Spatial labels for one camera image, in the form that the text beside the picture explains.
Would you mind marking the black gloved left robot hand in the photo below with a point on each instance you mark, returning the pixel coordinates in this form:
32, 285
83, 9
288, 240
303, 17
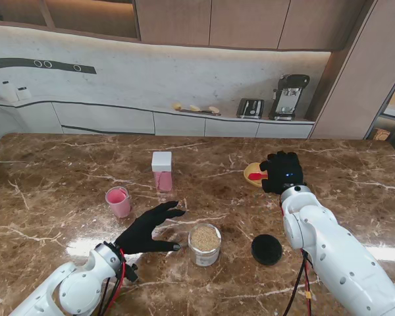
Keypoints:
138, 233

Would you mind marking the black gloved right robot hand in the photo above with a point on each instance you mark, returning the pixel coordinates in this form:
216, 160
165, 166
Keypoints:
284, 171

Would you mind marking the red plastic scoop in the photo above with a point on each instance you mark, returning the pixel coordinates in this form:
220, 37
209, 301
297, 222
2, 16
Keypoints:
256, 176

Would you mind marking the yellow plastic bowl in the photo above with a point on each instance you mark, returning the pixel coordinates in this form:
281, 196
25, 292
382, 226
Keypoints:
251, 169

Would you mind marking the pink plastic measuring cup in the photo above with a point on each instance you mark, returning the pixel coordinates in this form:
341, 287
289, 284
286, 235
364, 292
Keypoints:
118, 200

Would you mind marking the clear grain jar with label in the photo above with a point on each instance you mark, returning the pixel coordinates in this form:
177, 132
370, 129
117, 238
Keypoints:
204, 240

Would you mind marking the black round jar lid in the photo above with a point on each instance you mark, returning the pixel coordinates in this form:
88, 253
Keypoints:
266, 249

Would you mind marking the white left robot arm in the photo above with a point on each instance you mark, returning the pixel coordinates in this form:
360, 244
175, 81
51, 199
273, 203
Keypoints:
75, 289

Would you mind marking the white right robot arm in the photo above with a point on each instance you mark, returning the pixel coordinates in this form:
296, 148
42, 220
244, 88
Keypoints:
316, 230

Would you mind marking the clear airtight container white lid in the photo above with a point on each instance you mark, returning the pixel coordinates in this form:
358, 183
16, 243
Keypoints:
162, 171

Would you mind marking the black silver toaster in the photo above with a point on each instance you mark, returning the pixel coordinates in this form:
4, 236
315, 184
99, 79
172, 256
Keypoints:
250, 108

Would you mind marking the black espresso machine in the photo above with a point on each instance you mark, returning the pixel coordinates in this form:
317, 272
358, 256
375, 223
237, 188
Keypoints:
289, 95

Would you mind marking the yellow fruit piece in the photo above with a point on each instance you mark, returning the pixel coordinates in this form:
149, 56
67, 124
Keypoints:
194, 108
213, 110
176, 106

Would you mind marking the brown tall cabinet panel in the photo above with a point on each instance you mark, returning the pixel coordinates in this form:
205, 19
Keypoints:
345, 92

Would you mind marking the dark serving board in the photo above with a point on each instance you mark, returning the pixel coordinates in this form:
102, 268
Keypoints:
200, 112

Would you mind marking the orange printed box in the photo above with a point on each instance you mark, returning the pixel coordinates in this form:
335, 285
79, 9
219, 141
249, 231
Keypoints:
381, 135

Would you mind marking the white counter with drawers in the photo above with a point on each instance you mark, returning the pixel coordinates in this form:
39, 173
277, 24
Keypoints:
118, 120

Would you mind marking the short white bottle black cap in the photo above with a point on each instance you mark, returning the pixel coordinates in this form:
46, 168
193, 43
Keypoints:
23, 93

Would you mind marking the tall white bottle black cap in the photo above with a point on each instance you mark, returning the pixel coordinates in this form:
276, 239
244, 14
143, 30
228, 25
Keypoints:
8, 92

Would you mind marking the brown wooden wall cabinets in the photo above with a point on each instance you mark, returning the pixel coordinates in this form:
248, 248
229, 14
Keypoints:
243, 23

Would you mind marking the black wall panel with rings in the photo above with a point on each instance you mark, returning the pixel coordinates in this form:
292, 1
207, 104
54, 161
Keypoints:
19, 63

